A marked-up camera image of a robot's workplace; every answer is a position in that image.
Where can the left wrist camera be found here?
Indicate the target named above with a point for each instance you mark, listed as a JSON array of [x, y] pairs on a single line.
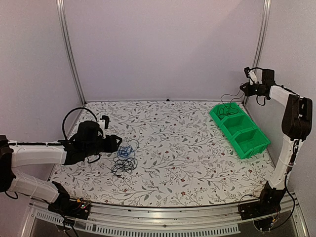
[[104, 123]]

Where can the front aluminium rail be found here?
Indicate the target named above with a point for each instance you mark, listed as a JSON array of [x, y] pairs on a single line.
[[107, 220]]

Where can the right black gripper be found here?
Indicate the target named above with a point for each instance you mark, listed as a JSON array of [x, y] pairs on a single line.
[[248, 92]]

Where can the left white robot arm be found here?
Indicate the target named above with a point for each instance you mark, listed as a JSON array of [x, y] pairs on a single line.
[[89, 140]]

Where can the green three-compartment bin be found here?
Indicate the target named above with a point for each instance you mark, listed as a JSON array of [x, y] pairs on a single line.
[[244, 135]]

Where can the aluminium frame post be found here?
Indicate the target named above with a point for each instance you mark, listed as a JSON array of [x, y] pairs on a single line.
[[262, 33], [69, 51]]

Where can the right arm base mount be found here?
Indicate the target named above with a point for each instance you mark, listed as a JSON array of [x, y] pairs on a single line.
[[256, 209]]

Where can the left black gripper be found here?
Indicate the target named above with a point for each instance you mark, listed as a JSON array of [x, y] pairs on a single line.
[[112, 146]]

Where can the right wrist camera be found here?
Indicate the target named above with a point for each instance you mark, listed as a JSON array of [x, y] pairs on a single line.
[[250, 74]]

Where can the floral table mat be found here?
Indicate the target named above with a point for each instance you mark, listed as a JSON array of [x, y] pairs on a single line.
[[183, 159]]

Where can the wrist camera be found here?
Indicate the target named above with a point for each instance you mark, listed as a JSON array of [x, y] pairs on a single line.
[[250, 74], [104, 123]]

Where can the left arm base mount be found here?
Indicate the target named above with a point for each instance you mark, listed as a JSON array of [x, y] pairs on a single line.
[[67, 207]]

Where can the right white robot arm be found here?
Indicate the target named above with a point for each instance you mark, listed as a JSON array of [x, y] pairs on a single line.
[[296, 124]]

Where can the left aluminium frame post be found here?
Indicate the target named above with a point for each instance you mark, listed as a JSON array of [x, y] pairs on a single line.
[[69, 51]]

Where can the right aluminium frame post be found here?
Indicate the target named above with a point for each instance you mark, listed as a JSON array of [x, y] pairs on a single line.
[[262, 33]]

